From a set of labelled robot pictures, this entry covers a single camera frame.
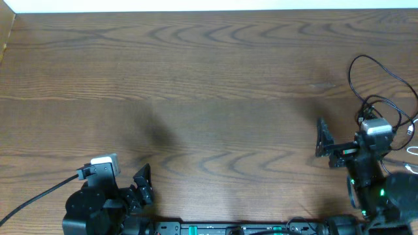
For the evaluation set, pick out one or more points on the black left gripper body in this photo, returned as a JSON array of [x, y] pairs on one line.
[[131, 198]]

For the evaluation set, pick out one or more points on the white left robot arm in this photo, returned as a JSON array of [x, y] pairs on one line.
[[101, 207]]

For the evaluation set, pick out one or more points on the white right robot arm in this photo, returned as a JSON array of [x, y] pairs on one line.
[[387, 203]]

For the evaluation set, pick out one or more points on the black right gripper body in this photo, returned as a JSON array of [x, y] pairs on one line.
[[341, 153]]

